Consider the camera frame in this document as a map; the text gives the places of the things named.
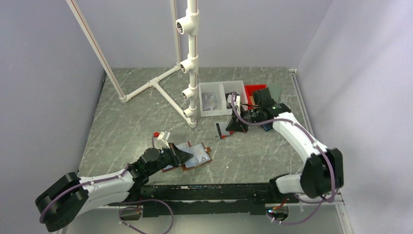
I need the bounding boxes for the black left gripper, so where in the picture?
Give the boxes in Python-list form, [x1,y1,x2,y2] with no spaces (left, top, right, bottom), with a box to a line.
[147,142,193,176]

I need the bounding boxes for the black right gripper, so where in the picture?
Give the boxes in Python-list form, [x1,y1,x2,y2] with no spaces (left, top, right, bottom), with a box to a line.
[226,105,262,134]

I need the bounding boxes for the grey striped credit card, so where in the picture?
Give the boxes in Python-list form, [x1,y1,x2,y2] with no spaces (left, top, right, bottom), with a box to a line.
[217,122,230,139]

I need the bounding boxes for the brown leather card holder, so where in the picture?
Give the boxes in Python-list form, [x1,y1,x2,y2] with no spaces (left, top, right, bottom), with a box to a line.
[181,143,212,171]

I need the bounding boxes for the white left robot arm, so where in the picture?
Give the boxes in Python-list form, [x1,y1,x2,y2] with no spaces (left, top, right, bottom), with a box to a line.
[35,143,193,232]

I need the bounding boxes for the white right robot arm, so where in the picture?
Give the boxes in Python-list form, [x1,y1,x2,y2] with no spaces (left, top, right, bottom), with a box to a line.
[226,88,344,202]

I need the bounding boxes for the blue leather card holder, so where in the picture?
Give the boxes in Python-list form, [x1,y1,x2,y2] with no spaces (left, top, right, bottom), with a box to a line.
[262,123,273,132]

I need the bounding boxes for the silver items in bin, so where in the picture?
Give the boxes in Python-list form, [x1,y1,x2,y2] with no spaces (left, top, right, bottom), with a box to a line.
[202,94,218,111]

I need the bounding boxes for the white two-compartment bin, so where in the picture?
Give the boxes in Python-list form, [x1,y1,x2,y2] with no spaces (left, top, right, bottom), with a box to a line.
[198,80,248,117]

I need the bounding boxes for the red plastic bin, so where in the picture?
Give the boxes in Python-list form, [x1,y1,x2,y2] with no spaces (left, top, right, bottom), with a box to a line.
[244,84,268,107]

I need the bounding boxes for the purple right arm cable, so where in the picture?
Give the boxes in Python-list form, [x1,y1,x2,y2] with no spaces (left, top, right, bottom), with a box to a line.
[230,92,339,226]

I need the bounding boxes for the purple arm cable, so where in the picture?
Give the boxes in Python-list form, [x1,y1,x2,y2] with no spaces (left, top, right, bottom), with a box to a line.
[38,132,175,234]
[230,92,339,226]

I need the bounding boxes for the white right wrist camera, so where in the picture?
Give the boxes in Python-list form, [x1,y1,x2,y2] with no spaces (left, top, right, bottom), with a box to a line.
[226,93,241,115]

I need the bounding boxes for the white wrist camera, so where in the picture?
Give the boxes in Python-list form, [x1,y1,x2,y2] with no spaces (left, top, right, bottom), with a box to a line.
[151,131,170,148]
[226,93,241,115]

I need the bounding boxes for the red handled adjustable wrench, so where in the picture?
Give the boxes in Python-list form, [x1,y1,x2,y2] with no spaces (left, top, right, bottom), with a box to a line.
[213,122,233,141]

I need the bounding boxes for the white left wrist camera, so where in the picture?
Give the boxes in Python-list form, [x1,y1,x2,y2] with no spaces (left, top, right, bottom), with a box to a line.
[151,131,170,148]

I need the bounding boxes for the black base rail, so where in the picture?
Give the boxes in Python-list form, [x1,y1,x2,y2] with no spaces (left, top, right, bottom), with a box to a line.
[111,183,298,217]

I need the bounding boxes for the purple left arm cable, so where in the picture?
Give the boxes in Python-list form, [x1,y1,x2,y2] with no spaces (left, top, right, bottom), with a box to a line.
[38,132,175,234]

